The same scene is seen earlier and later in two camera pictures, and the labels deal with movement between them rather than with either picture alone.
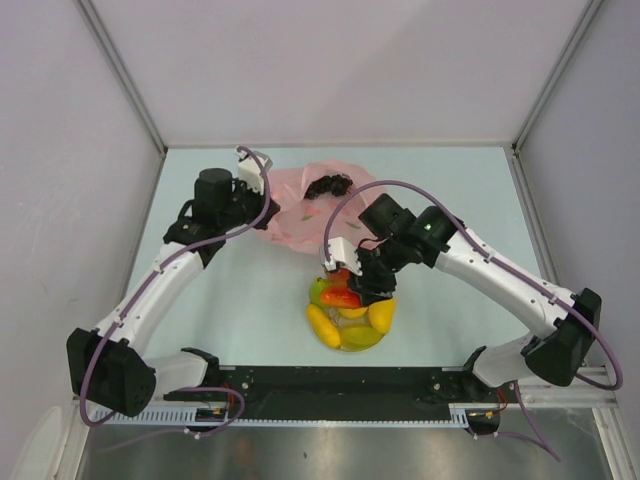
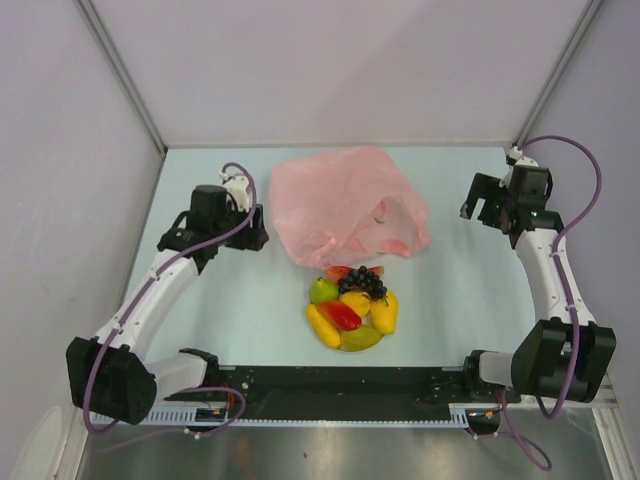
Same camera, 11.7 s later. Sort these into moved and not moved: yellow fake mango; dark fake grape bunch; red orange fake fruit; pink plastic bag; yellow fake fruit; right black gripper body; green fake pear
Moved: pink plastic bag; right black gripper body; dark fake grape bunch; red orange fake fruit
Not moved: yellow fake fruit; yellow fake mango; green fake pear
